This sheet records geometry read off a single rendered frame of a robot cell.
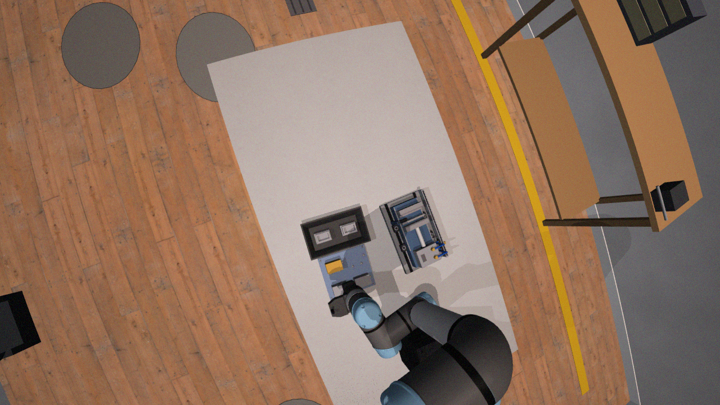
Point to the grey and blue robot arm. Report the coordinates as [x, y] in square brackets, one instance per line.
[472, 365]

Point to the orange rectangular block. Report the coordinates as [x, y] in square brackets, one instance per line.
[334, 266]

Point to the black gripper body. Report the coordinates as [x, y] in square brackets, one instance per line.
[339, 305]

